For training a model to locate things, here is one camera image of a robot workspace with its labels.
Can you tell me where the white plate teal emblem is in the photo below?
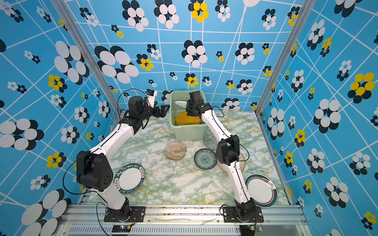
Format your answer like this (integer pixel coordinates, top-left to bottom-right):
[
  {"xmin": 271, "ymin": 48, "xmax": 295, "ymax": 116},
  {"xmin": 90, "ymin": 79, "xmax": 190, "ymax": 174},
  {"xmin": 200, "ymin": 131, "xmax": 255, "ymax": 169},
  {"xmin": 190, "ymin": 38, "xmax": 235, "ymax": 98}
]
[{"xmin": 174, "ymin": 100, "xmax": 187, "ymax": 109}]

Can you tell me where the yellow scalloped dotted plate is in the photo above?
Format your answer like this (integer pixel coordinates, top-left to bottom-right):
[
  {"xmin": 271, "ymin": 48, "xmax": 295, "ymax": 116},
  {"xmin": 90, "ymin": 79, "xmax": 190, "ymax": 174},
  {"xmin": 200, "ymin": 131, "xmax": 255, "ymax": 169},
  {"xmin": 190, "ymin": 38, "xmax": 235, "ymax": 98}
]
[{"xmin": 176, "ymin": 112, "xmax": 201, "ymax": 126}]

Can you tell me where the white plate dark lettered rim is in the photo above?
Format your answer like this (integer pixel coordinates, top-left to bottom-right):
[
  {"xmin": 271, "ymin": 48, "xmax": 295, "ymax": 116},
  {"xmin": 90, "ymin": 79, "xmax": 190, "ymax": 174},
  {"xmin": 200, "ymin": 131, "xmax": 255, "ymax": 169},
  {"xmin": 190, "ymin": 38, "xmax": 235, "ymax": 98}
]
[{"xmin": 114, "ymin": 163, "xmax": 145, "ymax": 194}]

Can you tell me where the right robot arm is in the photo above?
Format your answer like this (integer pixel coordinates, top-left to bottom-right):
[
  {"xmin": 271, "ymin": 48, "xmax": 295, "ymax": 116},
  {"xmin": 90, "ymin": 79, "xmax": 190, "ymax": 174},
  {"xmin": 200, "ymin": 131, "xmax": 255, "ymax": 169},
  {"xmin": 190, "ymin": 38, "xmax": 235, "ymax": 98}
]
[{"xmin": 186, "ymin": 91, "xmax": 256, "ymax": 222}]

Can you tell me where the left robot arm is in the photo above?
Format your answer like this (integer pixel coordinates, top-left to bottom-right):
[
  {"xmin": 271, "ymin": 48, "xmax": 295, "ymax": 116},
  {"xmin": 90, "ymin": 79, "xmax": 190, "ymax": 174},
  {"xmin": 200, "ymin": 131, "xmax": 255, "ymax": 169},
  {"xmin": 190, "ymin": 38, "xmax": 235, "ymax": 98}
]
[{"xmin": 76, "ymin": 95, "xmax": 170, "ymax": 222}]

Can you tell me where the light green plastic bin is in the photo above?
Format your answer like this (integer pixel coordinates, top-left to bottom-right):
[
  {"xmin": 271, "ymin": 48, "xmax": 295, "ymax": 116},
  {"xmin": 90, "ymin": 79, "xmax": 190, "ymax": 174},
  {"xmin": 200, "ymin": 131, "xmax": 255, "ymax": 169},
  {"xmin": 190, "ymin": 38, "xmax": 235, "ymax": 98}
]
[{"xmin": 169, "ymin": 90, "xmax": 207, "ymax": 141}]

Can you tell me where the clear glass plate near bin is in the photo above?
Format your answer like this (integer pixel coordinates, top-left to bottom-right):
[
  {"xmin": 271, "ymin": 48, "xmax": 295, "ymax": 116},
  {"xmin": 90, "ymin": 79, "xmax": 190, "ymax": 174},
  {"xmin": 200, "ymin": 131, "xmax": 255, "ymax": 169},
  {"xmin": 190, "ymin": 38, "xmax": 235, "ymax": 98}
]
[{"xmin": 203, "ymin": 133, "xmax": 218, "ymax": 151}]

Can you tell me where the pink glass plate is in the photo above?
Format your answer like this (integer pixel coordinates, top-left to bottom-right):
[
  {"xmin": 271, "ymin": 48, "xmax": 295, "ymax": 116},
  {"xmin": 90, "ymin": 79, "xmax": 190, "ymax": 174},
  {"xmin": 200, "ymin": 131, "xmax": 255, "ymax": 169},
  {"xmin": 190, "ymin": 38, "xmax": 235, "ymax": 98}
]
[{"xmin": 164, "ymin": 141, "xmax": 187, "ymax": 160}]

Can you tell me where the blue floral ceramic plate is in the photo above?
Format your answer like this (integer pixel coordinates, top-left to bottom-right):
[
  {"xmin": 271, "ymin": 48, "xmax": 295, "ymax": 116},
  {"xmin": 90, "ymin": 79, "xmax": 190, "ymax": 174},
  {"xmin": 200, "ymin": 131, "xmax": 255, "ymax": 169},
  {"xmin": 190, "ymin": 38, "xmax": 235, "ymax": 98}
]
[{"xmin": 194, "ymin": 148, "xmax": 217, "ymax": 170}]

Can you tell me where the beige ceramic plate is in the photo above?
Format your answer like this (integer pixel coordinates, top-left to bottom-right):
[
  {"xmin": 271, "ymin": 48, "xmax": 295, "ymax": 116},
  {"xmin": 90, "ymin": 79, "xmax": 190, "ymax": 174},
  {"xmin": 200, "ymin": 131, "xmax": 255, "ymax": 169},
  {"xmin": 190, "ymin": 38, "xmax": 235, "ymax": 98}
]
[{"xmin": 218, "ymin": 154, "xmax": 246, "ymax": 173}]

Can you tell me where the white plate red green rim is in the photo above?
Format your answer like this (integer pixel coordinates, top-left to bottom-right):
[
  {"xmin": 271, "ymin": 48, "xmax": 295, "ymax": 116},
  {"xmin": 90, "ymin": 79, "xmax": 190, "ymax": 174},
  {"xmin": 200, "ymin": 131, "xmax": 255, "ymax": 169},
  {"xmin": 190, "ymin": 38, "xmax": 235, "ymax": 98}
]
[{"xmin": 245, "ymin": 174, "xmax": 278, "ymax": 208}]

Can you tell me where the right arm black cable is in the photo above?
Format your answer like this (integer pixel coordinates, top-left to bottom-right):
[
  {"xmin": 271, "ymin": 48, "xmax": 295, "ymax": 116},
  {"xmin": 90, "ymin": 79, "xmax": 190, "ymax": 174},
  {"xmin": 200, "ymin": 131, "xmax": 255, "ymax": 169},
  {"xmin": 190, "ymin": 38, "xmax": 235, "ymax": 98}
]
[{"xmin": 212, "ymin": 105, "xmax": 225, "ymax": 119}]

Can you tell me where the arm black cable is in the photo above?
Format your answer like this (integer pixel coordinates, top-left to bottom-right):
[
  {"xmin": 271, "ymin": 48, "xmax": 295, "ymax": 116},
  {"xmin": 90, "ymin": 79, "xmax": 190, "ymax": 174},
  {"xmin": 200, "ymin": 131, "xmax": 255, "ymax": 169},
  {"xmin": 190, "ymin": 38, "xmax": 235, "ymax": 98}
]
[
  {"xmin": 117, "ymin": 88, "xmax": 148, "ymax": 119},
  {"xmin": 212, "ymin": 105, "xmax": 225, "ymax": 119}
]

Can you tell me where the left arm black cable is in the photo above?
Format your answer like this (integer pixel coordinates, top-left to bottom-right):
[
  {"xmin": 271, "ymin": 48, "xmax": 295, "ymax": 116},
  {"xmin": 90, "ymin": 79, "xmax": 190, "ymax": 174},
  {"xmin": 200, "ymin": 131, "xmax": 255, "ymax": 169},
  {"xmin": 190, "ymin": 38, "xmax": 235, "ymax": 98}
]
[{"xmin": 117, "ymin": 88, "xmax": 148, "ymax": 119}]

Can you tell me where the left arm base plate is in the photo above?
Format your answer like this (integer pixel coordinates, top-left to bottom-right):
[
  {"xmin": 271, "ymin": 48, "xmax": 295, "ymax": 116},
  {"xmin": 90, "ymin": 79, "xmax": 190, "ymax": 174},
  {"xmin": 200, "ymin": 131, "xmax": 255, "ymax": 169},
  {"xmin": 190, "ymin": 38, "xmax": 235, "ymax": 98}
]
[{"xmin": 104, "ymin": 206, "xmax": 146, "ymax": 223}]

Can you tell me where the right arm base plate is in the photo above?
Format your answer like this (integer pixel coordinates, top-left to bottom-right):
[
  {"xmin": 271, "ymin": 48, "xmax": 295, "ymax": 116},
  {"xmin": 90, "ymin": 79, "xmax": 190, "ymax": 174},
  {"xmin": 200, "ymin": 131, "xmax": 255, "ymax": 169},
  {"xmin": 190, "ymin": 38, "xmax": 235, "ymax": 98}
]
[{"xmin": 220, "ymin": 206, "xmax": 264, "ymax": 223}]

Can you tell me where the aluminium front rail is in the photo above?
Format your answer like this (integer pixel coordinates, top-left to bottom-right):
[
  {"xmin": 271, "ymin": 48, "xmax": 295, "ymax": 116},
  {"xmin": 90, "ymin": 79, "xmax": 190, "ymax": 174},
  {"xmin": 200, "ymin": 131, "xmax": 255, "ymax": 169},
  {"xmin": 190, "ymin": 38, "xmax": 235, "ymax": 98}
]
[{"xmin": 56, "ymin": 205, "xmax": 312, "ymax": 236}]

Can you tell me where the left aluminium corner post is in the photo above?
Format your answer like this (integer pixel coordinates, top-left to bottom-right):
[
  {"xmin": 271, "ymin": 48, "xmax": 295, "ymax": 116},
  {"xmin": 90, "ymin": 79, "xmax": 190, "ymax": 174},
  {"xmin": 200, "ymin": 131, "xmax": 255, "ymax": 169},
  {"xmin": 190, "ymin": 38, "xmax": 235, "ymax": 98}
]
[{"xmin": 51, "ymin": 1, "xmax": 120, "ymax": 115}]

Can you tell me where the aluminium corner post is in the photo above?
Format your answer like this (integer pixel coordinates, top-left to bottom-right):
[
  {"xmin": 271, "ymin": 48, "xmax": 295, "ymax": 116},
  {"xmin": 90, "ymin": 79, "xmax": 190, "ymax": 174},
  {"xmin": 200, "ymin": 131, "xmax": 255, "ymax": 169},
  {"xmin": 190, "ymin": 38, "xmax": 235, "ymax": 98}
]
[
  {"xmin": 256, "ymin": 0, "xmax": 316, "ymax": 116},
  {"xmin": 51, "ymin": 1, "xmax": 120, "ymax": 115}
]

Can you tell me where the right aluminium corner post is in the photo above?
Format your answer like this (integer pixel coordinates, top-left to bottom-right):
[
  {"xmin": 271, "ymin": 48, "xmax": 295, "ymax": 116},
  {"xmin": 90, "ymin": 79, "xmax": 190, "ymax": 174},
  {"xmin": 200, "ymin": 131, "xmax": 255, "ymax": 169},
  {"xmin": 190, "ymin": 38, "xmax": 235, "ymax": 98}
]
[{"xmin": 256, "ymin": 0, "xmax": 316, "ymax": 116}]

